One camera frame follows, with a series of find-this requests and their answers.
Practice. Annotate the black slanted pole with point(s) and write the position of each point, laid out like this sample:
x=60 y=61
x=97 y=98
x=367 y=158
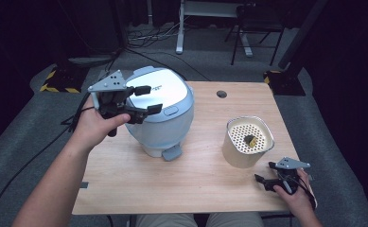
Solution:
x=301 y=31

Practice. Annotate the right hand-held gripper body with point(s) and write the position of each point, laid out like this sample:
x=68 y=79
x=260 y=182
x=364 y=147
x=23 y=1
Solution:
x=290 y=163

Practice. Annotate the person's leg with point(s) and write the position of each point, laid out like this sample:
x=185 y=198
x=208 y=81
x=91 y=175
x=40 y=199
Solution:
x=235 y=220
x=164 y=221

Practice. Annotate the person's left leg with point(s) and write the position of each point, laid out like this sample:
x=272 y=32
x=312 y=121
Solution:
x=164 y=221

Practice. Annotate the white desk frame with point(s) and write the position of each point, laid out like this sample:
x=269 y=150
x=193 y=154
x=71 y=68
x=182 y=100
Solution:
x=180 y=34

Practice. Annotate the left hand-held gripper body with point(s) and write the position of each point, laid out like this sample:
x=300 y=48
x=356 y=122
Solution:
x=110 y=82

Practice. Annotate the person's left hand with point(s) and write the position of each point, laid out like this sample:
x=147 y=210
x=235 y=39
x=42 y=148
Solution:
x=91 y=130

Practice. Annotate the person's right hand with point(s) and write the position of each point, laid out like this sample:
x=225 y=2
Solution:
x=300 y=203

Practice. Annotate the beige perforated strainer container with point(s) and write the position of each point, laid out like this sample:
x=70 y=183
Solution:
x=235 y=154

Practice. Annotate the light blue rice cooker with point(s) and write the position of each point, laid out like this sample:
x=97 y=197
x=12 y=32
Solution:
x=172 y=132

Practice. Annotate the black hazard-striped stand base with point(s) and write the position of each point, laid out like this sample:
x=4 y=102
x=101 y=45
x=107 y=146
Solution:
x=285 y=85
x=65 y=80

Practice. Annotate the person's right leg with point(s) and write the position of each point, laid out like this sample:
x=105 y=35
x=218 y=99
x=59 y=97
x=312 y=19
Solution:
x=235 y=220

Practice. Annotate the grey tape piece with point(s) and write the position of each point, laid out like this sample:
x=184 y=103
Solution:
x=84 y=185
x=311 y=177

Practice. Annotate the black chair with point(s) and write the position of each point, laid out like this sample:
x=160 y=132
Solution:
x=260 y=23

